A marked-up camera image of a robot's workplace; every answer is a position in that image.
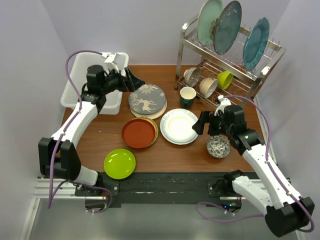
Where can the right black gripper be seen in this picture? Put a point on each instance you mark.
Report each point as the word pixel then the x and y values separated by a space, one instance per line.
pixel 204 118

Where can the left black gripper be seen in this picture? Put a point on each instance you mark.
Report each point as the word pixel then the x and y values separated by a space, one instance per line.
pixel 132 83

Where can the grey reindeer plate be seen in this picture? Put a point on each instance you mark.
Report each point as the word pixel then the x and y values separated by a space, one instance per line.
pixel 148 99

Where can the cream leaf pattern plate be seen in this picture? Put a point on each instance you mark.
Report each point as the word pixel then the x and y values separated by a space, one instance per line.
pixel 153 115

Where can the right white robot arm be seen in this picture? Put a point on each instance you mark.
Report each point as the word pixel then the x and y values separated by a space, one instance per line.
pixel 282 206

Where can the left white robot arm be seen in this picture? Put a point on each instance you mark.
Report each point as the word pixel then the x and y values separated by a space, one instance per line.
pixel 58 157

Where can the white plastic bin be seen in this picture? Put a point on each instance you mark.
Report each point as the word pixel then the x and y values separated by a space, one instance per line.
pixel 78 72

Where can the black white patterned bowl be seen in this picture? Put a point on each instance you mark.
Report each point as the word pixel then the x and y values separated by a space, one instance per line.
pixel 218 146

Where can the white blue-rimmed deep plate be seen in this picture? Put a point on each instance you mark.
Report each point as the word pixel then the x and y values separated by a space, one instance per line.
pixel 176 126

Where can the dark green mug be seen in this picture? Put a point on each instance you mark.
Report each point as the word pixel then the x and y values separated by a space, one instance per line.
pixel 187 96

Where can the cream bowl in rack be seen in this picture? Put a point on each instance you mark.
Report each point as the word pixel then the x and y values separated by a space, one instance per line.
pixel 208 86

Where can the woven bamboo plate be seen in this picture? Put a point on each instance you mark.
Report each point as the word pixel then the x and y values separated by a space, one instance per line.
pixel 155 126

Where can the lime green bowl in rack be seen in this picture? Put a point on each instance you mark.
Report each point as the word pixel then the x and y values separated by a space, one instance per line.
pixel 224 79

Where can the patterned bowl in rack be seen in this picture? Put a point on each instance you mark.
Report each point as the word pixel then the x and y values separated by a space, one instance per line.
pixel 192 76

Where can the metal dish rack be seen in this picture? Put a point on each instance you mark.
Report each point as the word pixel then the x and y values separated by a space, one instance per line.
pixel 245 84

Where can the red round plate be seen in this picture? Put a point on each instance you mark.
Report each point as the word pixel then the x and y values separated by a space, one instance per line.
pixel 138 133

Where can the lime green plate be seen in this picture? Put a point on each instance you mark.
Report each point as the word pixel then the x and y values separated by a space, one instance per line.
pixel 119 164

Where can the teal scalloped plate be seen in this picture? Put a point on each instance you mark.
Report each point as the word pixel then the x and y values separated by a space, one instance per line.
pixel 255 44

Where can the mint green plate in rack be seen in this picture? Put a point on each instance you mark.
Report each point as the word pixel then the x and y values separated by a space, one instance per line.
pixel 206 22

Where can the blue-grey speckled plate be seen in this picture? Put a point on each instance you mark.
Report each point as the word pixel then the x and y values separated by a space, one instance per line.
pixel 227 27

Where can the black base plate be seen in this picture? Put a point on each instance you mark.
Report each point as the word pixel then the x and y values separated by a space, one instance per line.
pixel 174 188

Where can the aluminium rail frame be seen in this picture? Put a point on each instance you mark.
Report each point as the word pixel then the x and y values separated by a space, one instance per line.
pixel 102 194

